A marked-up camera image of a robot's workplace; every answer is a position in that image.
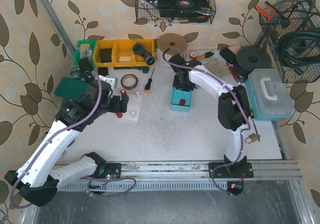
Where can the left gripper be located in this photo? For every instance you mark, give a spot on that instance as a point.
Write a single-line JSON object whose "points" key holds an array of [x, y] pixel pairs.
{"points": [[122, 103]]}

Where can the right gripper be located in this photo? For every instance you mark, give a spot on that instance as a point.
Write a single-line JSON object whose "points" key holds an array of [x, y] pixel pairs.
{"points": [[181, 86]]}

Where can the red large spring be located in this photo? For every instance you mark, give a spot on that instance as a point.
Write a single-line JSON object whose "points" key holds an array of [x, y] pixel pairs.
{"points": [[119, 115], [123, 93]]}

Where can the teal plastic spring tray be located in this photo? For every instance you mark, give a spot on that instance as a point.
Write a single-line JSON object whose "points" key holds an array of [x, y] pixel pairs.
{"points": [[176, 96]]}

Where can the black orange screwdriver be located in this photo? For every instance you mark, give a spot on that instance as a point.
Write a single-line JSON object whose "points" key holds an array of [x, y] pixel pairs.
{"points": [[148, 85]]}

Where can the canvas work glove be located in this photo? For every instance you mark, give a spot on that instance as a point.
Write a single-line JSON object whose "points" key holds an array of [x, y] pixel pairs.
{"points": [[216, 67]]}

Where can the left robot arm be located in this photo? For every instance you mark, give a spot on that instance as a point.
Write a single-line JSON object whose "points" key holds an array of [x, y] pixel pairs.
{"points": [[37, 181]]}

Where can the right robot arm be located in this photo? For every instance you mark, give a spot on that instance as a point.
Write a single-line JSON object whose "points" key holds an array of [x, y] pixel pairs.
{"points": [[233, 109]]}

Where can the red white tape roll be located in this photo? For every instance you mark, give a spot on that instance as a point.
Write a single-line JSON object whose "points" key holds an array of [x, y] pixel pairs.
{"points": [[193, 55]]}

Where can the black aluminium extrusion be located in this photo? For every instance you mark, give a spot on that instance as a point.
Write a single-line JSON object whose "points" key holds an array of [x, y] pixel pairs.
{"points": [[103, 71]]}

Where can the brown tape roll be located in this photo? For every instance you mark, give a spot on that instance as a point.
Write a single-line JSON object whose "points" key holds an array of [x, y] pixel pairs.
{"points": [[129, 82]]}

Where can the green pipe wrench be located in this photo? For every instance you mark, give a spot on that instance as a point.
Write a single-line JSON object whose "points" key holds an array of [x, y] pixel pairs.
{"points": [[145, 70]]}

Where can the yellow black screwdriver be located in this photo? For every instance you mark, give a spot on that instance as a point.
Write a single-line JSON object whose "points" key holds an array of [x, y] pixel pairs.
{"points": [[206, 55]]}

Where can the black digital meter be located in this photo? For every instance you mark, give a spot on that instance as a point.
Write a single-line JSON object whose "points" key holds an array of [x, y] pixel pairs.
{"points": [[86, 70]]}

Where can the black box in bin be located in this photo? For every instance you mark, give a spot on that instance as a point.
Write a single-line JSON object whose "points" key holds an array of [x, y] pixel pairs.
{"points": [[105, 55]]}

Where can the yellow storage bin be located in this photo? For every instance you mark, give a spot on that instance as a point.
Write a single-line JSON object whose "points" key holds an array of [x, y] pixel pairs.
{"points": [[122, 52]]}

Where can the black sanding block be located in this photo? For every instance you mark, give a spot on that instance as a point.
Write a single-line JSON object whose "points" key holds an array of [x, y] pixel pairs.
{"points": [[228, 55]]}

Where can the grey pipe fitting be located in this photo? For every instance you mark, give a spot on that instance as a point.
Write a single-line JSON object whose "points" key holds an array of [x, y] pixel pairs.
{"points": [[138, 49]]}

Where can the green storage bin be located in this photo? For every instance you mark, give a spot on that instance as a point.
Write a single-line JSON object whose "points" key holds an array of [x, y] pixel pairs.
{"points": [[84, 49]]}

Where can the black spool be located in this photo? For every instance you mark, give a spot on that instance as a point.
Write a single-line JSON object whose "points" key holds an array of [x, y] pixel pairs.
{"points": [[249, 58]]}

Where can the black electrical tape roll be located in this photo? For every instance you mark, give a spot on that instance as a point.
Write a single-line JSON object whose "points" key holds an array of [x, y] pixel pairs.
{"points": [[184, 4]]}

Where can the teal clear toolbox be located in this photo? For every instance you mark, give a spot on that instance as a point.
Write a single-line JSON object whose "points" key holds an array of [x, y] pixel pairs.
{"points": [[268, 96]]}

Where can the brass padlock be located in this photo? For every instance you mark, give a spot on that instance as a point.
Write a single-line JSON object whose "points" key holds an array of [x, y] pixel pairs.
{"points": [[252, 138]]}

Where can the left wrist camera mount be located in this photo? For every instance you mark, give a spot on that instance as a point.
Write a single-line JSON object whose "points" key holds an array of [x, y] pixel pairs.
{"points": [[111, 80]]}

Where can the white peg base plate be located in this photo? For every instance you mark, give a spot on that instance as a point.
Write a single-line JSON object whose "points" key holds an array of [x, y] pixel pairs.
{"points": [[133, 107]]}

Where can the white cable spool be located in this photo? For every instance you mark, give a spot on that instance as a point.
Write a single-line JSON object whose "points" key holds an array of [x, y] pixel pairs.
{"points": [[175, 43]]}

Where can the top wire basket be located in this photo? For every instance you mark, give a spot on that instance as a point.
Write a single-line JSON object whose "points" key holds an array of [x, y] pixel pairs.
{"points": [[167, 12]]}

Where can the wire basket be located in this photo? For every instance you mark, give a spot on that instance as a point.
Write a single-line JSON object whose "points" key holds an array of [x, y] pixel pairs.
{"points": [[167, 12], [293, 39]]}

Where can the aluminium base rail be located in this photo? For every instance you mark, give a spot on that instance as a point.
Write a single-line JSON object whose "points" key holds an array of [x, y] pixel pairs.
{"points": [[183, 175]]}

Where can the orange handled pliers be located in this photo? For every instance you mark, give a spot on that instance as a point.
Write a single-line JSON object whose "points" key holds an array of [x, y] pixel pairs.
{"points": [[269, 7]]}

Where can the right wire basket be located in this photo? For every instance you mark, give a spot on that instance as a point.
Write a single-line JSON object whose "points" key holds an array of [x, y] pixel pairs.
{"points": [[293, 39]]}

